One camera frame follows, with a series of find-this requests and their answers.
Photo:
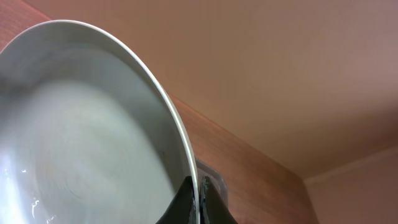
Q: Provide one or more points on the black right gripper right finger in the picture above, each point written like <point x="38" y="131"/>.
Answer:
<point x="212" y="208"/>

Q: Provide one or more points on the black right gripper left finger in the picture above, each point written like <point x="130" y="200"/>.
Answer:
<point x="182" y="209"/>

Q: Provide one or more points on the white plate small blue stain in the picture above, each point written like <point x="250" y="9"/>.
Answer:
<point x="88" y="135"/>

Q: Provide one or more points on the brown plastic tray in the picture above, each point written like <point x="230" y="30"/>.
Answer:
<point x="204" y="170"/>

